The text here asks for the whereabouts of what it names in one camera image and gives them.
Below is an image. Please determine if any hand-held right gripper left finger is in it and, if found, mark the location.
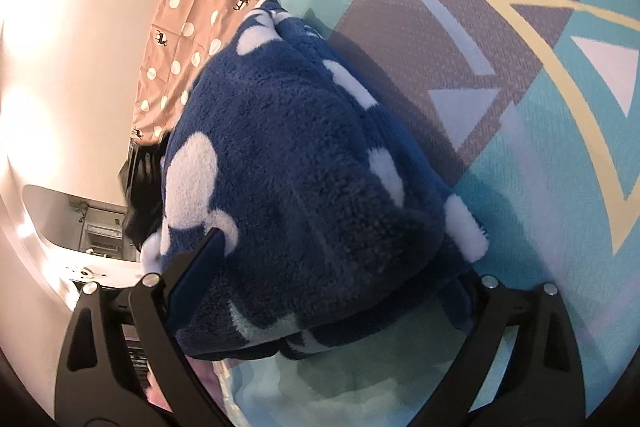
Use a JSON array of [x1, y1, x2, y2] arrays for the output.
[[54, 228, 236, 427]]

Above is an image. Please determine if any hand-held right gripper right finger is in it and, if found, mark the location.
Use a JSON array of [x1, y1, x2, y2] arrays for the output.
[[410, 274, 586, 427]]

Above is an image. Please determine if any blue fleece star print jacket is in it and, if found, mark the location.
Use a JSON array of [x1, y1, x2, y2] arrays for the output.
[[140, 0, 490, 363]]

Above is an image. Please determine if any black clothes pile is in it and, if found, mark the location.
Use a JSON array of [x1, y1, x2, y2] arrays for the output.
[[120, 142, 168, 248]]

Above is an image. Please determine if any white ladder rack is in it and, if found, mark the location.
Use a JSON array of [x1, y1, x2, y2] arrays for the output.
[[120, 322, 153, 388]]

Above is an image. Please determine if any mirror cabinet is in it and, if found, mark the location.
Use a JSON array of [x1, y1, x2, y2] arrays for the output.
[[82, 207, 126, 253]]

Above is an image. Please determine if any teal and grey patterned bedsheet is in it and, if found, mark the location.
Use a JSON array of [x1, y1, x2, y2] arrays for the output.
[[215, 0, 640, 427]]

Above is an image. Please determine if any pink polka dot sheet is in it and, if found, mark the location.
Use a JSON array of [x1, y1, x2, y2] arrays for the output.
[[131, 0, 321, 142]]

